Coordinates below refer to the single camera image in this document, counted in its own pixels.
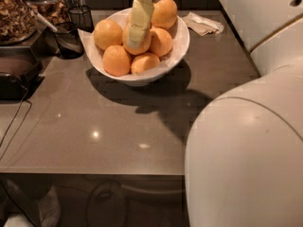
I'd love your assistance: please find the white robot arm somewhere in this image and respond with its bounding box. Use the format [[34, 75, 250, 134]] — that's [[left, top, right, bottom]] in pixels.
[[185, 0, 303, 227]]

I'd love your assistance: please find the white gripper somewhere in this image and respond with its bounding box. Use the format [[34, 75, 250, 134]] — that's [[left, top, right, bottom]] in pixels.
[[127, 0, 160, 48]]

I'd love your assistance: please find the folded paper napkin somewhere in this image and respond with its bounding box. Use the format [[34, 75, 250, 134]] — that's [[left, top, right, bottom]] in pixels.
[[182, 12, 224, 36]]

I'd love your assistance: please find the orange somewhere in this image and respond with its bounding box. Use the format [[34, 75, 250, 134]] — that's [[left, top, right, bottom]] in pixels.
[[93, 19, 123, 50], [103, 45, 132, 77], [151, 0, 178, 29], [149, 27, 173, 58], [131, 52, 160, 75], [122, 24, 152, 55]]

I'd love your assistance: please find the white ceramic bowl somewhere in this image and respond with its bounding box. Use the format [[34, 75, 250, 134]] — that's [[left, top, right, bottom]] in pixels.
[[78, 6, 191, 88]]

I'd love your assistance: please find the black cable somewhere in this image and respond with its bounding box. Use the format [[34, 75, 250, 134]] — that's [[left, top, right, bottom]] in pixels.
[[0, 74, 34, 161]]

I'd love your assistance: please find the dark glass cup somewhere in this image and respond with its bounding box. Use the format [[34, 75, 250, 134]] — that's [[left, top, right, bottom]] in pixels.
[[54, 22, 84, 60]]

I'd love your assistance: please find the black wire mesh cup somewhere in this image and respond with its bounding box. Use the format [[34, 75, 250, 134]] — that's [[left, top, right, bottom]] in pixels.
[[68, 5, 94, 32]]

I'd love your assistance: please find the glass jar of snacks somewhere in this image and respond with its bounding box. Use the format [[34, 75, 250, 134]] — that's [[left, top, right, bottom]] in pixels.
[[0, 0, 36, 46]]

